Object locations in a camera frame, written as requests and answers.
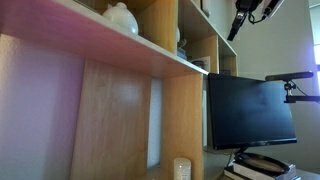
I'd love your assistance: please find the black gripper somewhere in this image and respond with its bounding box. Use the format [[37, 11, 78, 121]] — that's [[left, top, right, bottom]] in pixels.
[[227, 0, 264, 42]]

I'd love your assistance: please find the white green plush toy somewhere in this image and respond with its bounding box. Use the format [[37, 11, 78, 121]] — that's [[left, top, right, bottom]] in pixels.
[[175, 27, 188, 48]]

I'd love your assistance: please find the wooden shelf unit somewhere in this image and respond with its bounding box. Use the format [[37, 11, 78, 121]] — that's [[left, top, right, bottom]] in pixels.
[[0, 0, 239, 180]]

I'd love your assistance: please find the white paper card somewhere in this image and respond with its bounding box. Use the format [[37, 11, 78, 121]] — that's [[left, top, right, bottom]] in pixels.
[[189, 55, 212, 73]]

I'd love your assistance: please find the black computer monitor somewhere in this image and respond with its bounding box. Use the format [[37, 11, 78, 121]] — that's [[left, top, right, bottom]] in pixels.
[[207, 73, 298, 174]]

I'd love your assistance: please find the white ceramic vase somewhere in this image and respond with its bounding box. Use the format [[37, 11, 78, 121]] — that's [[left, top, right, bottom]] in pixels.
[[102, 2, 139, 35]]

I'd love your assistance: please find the white book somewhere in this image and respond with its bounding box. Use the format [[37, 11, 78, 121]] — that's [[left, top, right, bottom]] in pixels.
[[232, 162, 298, 180]]

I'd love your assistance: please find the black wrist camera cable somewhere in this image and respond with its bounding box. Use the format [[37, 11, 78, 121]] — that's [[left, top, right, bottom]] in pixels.
[[247, 9, 268, 25]]

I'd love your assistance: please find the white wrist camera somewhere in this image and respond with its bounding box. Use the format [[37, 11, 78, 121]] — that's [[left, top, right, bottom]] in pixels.
[[261, 0, 285, 19]]

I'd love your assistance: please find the black stereo camera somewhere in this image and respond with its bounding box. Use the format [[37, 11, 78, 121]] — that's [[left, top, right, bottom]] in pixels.
[[264, 70, 315, 83]]

